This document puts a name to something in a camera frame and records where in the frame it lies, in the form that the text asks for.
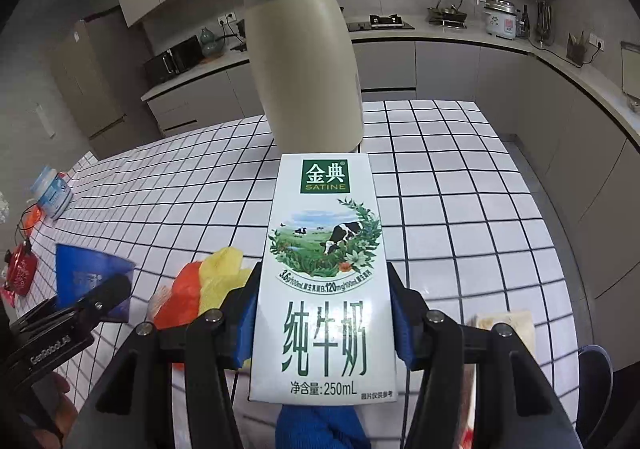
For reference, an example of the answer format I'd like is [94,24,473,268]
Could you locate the beige fridge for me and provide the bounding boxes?
[50,19,128,140]

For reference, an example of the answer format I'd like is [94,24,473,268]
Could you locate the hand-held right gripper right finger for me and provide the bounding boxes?
[385,261,588,449]

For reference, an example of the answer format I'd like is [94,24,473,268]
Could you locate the black microwave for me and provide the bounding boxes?
[144,36,202,86]

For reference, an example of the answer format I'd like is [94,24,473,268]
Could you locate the orange plastic bag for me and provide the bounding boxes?
[147,261,206,331]

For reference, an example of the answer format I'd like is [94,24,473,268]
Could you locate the metal utensil rack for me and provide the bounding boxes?
[534,0,555,47]

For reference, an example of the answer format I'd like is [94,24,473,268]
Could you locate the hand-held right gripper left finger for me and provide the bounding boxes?
[75,259,263,449]

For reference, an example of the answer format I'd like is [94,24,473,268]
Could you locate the grey kitchen counter cabinets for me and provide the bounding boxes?
[141,19,640,300]

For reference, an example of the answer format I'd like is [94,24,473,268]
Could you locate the dark round trash bin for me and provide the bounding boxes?
[575,343,615,435]

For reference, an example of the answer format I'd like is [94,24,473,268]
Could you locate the yellow cloth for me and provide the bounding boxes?
[197,246,253,315]

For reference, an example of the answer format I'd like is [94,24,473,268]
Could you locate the blue packet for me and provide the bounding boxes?
[54,243,137,322]

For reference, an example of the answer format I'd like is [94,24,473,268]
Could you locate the cream thermos jug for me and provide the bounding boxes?
[236,0,364,155]

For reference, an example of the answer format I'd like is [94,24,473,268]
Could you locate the green vase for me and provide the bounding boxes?
[199,26,222,61]

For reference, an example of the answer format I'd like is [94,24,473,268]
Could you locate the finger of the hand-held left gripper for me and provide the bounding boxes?
[7,273,132,336]

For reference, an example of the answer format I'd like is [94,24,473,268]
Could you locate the black gas stove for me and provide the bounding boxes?
[345,15,416,31]

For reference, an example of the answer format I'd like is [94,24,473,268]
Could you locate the blue knit cloth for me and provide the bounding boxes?
[274,403,373,449]

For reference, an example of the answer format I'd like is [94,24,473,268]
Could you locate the red packet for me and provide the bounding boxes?
[4,239,37,297]

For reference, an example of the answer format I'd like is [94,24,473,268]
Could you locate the pale cutting board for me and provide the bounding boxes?
[620,42,640,97]

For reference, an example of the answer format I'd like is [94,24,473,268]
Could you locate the dark chopstick holder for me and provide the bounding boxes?
[566,30,592,66]

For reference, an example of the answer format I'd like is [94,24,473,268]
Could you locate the white rice cooker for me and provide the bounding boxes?
[481,0,519,37]

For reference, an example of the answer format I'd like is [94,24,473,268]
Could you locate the small white blue-label bottle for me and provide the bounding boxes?
[29,166,72,219]

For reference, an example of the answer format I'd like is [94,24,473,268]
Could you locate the white milk carton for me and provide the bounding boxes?
[248,153,398,404]

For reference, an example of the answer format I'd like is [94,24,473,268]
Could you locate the beige bread piece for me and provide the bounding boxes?
[472,310,537,352]

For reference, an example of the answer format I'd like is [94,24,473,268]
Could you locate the kettle on stove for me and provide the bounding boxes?
[426,0,469,29]

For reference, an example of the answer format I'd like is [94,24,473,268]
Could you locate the person's left hand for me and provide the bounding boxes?
[50,371,78,430]

